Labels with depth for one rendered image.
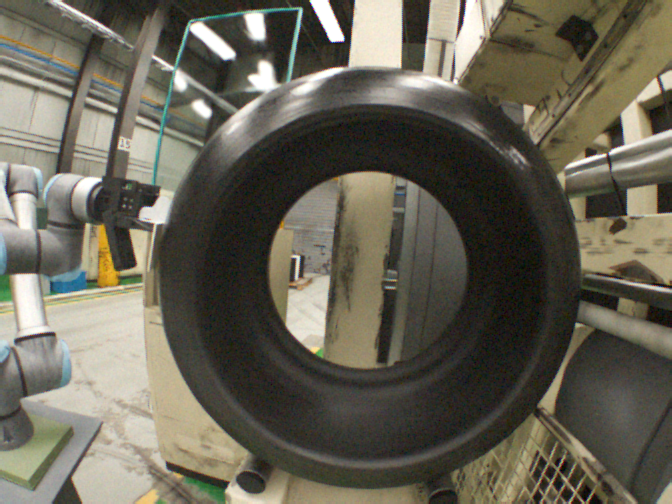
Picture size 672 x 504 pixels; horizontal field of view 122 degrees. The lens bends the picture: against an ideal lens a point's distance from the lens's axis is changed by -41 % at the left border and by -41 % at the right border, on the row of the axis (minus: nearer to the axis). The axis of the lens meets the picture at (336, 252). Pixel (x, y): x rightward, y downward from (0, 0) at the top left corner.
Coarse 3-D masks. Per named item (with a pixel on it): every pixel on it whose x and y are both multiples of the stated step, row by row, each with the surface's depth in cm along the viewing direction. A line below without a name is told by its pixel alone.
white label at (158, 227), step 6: (162, 222) 37; (156, 228) 34; (162, 228) 37; (156, 234) 35; (156, 240) 35; (156, 246) 36; (150, 252) 34; (156, 252) 36; (150, 258) 34; (156, 258) 37; (150, 264) 34; (156, 264) 37; (150, 270) 35
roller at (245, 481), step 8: (248, 456) 40; (256, 456) 40; (248, 464) 38; (256, 464) 38; (264, 464) 38; (240, 472) 36; (248, 472) 36; (256, 472) 36; (264, 472) 37; (240, 480) 35; (248, 480) 35; (256, 480) 35; (264, 480) 36; (248, 488) 35; (256, 488) 35; (264, 488) 35
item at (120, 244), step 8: (104, 216) 45; (104, 224) 46; (112, 224) 45; (112, 232) 45; (120, 232) 47; (128, 232) 49; (112, 240) 46; (120, 240) 47; (128, 240) 49; (112, 248) 46; (120, 248) 46; (128, 248) 48; (112, 256) 46; (120, 256) 46; (128, 256) 47; (120, 264) 46; (128, 264) 47; (136, 264) 50
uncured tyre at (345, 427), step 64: (256, 128) 32; (320, 128) 52; (384, 128) 55; (448, 128) 30; (512, 128) 30; (192, 192) 33; (256, 192) 59; (448, 192) 58; (512, 192) 32; (192, 256) 33; (256, 256) 62; (512, 256) 53; (576, 256) 30; (192, 320) 33; (256, 320) 62; (512, 320) 51; (576, 320) 33; (192, 384) 34; (256, 384) 53; (320, 384) 62; (384, 384) 61; (448, 384) 57; (512, 384) 32; (256, 448) 34; (320, 448) 35; (384, 448) 45; (448, 448) 32
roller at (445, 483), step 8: (432, 480) 37; (440, 480) 36; (448, 480) 36; (432, 488) 35; (440, 488) 34; (448, 488) 34; (432, 496) 34; (440, 496) 33; (448, 496) 33; (456, 496) 33
